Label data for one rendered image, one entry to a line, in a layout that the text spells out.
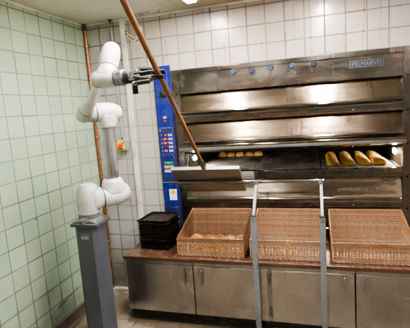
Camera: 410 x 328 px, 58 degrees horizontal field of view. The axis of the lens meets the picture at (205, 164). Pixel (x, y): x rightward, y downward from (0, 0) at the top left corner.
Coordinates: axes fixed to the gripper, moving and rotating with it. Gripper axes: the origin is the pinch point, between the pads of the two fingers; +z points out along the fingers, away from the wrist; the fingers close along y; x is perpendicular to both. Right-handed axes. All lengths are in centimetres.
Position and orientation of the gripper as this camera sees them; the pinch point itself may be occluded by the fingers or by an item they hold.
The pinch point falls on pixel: (158, 74)
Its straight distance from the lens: 211.4
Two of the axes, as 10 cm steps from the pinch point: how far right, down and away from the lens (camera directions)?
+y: -1.2, 8.5, -5.0
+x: -2.4, -5.2, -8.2
